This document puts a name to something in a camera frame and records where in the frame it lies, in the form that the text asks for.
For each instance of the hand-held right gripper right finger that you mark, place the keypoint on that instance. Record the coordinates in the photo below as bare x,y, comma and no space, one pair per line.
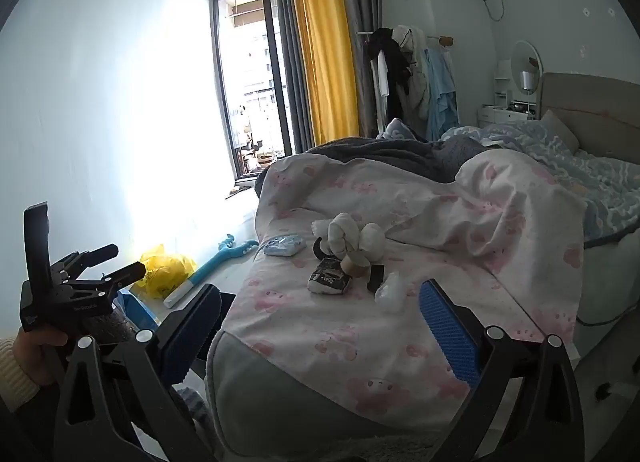
447,332

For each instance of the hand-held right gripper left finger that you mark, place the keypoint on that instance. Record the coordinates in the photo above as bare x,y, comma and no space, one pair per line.
192,337

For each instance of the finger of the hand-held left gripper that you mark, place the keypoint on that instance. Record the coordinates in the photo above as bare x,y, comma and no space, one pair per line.
97,254
125,274

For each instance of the black waste bin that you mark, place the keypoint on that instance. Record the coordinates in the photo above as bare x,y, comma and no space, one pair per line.
227,302

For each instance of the clear plastic bag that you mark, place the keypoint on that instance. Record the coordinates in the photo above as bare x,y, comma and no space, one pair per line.
395,292

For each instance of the black curved plastic piece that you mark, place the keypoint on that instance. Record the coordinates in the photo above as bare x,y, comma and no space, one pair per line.
318,248
376,278

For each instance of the cardboard tube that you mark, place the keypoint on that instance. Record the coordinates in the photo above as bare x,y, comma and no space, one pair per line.
356,264

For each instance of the round white wad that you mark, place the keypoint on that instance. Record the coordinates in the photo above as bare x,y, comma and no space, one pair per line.
372,239

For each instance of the blue tissue packet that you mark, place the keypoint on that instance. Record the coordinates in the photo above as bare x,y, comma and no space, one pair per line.
284,245

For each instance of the black snack packet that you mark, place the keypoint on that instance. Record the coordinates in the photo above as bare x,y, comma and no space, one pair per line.
330,276

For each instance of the white knotted cloth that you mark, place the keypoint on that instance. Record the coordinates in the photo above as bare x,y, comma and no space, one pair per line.
345,232

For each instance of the white tissue wad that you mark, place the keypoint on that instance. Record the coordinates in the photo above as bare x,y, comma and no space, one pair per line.
321,228

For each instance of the person's left forearm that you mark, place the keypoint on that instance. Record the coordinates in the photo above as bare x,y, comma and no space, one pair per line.
12,377

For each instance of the person's left hand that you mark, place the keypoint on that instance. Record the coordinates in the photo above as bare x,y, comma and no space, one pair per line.
37,349

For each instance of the blue plastic pack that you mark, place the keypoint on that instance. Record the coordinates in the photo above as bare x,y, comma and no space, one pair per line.
132,304

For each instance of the yellow plastic bag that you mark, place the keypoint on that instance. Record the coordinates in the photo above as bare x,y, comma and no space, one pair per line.
165,272

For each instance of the blue toy back scratcher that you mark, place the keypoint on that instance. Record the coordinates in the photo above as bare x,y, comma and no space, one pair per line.
215,267

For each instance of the pink printed blanket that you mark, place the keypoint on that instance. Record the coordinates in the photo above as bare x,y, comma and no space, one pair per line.
350,342

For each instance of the small black floor object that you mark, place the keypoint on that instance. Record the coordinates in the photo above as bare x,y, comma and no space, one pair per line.
603,392

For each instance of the dark grey fleece blanket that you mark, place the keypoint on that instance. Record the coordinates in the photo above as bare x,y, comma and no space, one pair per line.
390,152

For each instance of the blue patterned duvet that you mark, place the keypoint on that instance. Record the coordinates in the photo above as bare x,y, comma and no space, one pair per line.
600,177

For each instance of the white dresser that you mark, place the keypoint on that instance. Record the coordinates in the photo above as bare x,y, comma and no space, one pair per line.
500,117

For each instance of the beige pillow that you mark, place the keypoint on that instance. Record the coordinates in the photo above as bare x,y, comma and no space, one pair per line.
560,130

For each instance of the light blue shirt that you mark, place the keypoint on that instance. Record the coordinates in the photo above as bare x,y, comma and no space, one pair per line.
442,92

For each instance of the balcony glass door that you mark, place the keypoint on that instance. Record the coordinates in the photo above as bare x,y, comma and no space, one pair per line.
250,67

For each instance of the white desktop shelf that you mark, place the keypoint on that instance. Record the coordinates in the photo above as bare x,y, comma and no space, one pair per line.
502,87

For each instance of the grey curtain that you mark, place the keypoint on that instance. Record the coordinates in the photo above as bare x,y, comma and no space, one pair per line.
362,2
287,67

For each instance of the silver table lamp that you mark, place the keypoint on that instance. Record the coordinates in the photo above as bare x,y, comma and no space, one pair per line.
525,80

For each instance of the white shirt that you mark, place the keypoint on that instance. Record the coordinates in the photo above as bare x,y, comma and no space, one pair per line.
382,72

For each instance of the beige bed headboard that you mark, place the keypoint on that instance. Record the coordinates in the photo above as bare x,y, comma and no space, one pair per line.
600,102

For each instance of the round white mirror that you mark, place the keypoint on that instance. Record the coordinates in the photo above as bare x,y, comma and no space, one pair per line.
525,55

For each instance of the clothes rack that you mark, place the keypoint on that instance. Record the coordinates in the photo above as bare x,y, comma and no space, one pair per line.
435,36

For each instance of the yellow curtain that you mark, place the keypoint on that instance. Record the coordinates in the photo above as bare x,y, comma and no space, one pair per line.
320,42

